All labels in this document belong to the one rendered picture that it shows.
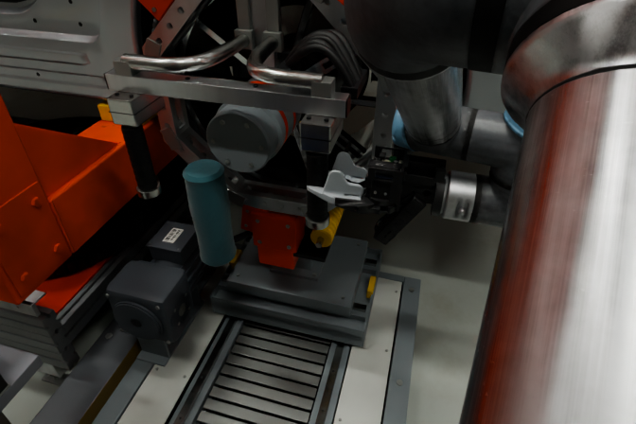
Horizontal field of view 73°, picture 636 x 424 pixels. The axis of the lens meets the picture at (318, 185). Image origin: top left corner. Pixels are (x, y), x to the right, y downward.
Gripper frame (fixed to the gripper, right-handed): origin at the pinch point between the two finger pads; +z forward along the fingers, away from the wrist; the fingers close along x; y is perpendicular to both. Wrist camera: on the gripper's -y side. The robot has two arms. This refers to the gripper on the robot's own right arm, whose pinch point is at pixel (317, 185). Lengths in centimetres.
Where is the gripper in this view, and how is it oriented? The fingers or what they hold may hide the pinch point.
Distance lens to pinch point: 72.3
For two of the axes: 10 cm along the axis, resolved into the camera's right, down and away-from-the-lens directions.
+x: -2.6, 5.5, -7.9
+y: 0.0, -8.2, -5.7
